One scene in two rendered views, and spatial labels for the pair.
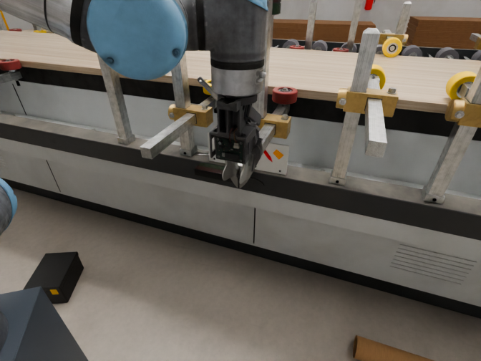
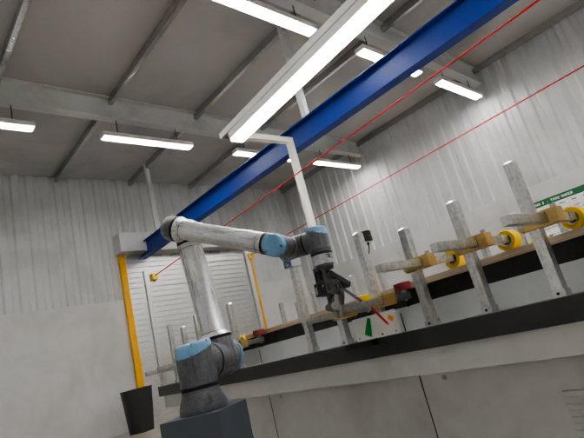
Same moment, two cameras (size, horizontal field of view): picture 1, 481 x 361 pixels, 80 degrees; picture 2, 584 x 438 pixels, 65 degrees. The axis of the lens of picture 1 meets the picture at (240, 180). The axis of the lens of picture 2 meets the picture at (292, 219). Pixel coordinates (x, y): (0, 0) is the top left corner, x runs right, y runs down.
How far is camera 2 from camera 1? 149 cm
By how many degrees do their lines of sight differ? 57
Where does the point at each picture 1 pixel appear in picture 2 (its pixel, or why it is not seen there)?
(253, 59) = (321, 249)
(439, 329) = not seen: outside the picture
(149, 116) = (336, 341)
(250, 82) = (322, 257)
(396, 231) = (493, 355)
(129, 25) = (269, 242)
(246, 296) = not seen: outside the picture
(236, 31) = (313, 242)
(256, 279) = not seen: outside the picture
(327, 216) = (444, 362)
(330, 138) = (449, 309)
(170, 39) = (278, 242)
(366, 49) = (402, 237)
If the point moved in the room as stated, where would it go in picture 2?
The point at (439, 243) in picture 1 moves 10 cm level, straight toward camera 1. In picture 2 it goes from (526, 352) to (501, 360)
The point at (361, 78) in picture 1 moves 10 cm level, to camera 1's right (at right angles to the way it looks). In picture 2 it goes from (408, 251) to (431, 243)
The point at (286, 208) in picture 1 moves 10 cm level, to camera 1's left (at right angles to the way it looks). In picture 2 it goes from (417, 367) to (394, 371)
